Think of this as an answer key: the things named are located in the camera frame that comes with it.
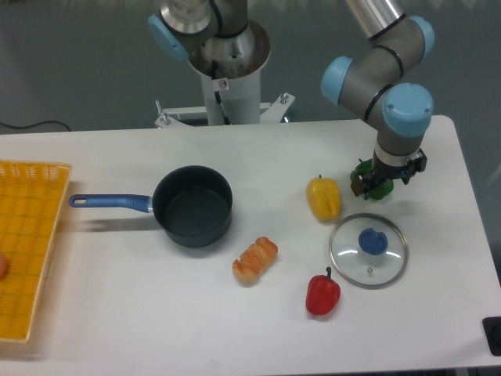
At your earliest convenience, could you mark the yellow bell pepper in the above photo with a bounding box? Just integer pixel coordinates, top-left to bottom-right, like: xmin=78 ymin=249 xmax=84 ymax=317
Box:
xmin=306 ymin=175 xmax=341 ymax=222

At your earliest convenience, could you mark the black cable on floor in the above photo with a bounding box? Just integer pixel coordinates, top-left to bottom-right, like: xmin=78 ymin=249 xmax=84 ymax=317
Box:
xmin=0 ymin=120 xmax=72 ymax=132

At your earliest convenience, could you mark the toy bread loaf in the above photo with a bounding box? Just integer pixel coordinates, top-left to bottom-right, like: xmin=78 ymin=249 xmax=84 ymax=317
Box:
xmin=232 ymin=237 xmax=279 ymax=286

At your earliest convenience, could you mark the glass lid blue knob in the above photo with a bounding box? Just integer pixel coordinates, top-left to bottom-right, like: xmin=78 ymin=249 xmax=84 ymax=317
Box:
xmin=328 ymin=213 xmax=409 ymax=290

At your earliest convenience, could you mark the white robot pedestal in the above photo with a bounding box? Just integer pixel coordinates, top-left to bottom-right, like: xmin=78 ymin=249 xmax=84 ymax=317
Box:
xmin=153 ymin=19 xmax=295 ymax=129

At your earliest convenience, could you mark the red bell pepper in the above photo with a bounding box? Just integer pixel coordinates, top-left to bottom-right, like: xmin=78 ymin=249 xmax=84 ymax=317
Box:
xmin=305 ymin=266 xmax=341 ymax=316

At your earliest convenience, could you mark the orange object in basket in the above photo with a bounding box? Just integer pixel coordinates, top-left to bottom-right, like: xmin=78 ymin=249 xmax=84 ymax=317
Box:
xmin=0 ymin=252 xmax=9 ymax=279

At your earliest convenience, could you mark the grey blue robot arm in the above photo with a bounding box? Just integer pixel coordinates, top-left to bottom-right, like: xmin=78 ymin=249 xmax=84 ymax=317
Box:
xmin=148 ymin=1 xmax=435 ymax=200

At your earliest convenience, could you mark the green bell pepper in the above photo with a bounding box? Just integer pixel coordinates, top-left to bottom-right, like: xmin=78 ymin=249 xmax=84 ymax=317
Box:
xmin=350 ymin=159 xmax=394 ymax=201

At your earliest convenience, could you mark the yellow woven basket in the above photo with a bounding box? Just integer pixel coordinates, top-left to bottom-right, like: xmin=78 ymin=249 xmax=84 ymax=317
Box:
xmin=1 ymin=160 xmax=72 ymax=343

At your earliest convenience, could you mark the dark saucepan blue handle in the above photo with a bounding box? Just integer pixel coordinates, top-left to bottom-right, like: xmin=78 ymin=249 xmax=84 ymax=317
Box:
xmin=69 ymin=165 xmax=233 ymax=248

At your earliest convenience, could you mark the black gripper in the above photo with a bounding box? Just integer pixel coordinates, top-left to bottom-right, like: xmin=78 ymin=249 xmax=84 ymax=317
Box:
xmin=351 ymin=148 xmax=427 ymax=201

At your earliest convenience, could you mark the black box at table edge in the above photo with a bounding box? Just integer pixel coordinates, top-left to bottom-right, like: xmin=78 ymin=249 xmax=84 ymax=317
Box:
xmin=482 ymin=316 xmax=501 ymax=356

